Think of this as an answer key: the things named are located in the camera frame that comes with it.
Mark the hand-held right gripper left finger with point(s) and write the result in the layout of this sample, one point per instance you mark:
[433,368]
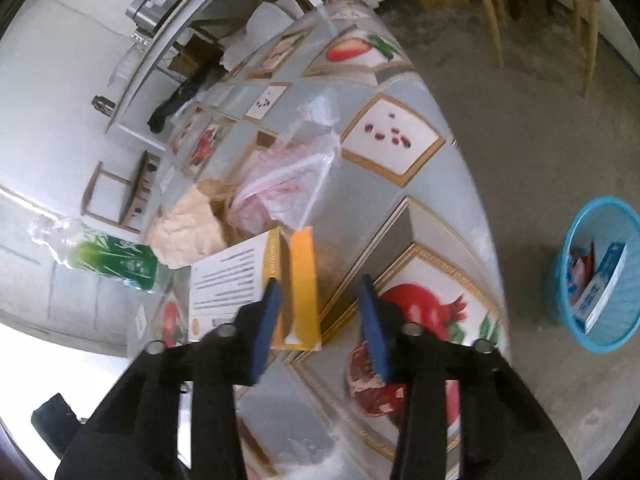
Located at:
[265,330]

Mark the fruit-pattern tablecloth table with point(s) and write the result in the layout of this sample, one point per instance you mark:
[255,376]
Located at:
[440,200]

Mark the white crumpled paper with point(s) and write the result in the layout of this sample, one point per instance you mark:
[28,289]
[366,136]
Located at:
[270,25]

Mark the white table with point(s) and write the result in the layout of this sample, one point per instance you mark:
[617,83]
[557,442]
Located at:
[145,60]

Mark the black cloth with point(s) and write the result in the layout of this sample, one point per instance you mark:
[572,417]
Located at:
[175,102]

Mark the blue mesh trash basket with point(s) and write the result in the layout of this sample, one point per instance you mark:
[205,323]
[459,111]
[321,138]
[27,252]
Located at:
[607,342]

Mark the dark glass jar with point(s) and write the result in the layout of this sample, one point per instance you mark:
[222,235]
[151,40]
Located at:
[103,106]

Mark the red snack bag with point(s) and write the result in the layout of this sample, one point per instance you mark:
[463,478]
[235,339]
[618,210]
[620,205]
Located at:
[582,265]

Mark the clear plastic bag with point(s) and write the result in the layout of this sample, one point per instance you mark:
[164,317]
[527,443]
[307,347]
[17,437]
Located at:
[285,180]

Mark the low wooden chair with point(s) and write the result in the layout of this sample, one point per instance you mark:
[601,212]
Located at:
[147,185]

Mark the yellow cardboard box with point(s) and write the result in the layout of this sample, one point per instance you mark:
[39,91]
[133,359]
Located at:
[300,280]

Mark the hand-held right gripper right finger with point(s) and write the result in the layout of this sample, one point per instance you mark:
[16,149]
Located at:
[374,330]

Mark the white and blue box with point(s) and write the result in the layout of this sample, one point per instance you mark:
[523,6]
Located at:
[597,295]

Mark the crumpled beige paper bag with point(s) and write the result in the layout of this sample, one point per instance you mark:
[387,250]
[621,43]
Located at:
[185,230]

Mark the green label plastic bottle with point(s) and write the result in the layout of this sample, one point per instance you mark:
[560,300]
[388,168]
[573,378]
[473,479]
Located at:
[120,260]

